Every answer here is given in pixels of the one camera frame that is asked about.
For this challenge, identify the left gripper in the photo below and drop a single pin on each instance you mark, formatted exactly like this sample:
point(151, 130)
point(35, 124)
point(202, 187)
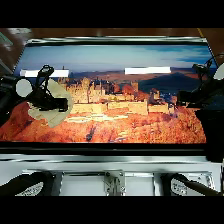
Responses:
point(53, 102)

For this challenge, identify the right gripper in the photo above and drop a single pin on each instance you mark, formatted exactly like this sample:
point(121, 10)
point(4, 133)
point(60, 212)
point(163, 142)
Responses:
point(186, 98)

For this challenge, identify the beige garment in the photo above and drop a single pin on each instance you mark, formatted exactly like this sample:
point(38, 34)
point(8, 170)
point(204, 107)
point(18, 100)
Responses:
point(56, 118)

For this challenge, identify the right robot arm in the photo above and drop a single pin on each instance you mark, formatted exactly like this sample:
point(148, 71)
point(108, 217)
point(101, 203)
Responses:
point(213, 90)

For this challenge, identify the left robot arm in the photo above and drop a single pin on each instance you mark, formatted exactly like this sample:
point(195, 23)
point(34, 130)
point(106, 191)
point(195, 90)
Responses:
point(8, 88)

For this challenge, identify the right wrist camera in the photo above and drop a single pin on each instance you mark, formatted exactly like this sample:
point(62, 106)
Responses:
point(200, 68)

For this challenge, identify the silver frame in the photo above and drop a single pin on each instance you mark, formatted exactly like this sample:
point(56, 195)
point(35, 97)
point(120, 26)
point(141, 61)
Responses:
point(100, 166)

